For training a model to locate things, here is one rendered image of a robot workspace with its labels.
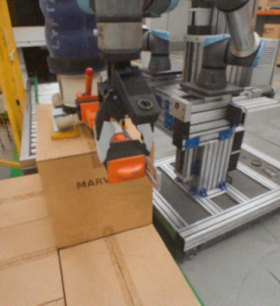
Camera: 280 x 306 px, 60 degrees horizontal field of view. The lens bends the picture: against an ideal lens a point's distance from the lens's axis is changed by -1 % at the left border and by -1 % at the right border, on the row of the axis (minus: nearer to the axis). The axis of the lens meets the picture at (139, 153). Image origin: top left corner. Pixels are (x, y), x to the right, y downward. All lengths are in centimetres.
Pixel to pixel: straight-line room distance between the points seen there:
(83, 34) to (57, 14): 10
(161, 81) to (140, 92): 123
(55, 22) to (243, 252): 164
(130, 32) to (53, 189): 60
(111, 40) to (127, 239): 81
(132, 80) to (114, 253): 73
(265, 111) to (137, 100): 102
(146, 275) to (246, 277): 89
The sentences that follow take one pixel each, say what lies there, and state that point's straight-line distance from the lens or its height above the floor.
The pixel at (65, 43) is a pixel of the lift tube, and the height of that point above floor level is 126.
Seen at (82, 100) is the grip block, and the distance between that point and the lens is 84.
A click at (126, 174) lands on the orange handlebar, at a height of 107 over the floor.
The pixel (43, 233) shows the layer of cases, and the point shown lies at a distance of 114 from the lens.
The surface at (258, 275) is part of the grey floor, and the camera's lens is 176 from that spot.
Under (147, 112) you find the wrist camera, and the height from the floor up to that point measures 120.
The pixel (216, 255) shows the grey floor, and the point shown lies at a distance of 176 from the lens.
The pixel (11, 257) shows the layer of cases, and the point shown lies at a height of 54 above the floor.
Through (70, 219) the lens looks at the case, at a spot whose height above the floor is 68.
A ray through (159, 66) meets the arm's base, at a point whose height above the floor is 107.
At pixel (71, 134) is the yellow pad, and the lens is 93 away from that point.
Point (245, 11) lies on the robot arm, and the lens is 96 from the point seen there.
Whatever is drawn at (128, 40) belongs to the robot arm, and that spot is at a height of 130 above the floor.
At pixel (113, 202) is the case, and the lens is 96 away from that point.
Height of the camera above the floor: 133
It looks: 29 degrees down
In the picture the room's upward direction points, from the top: straight up
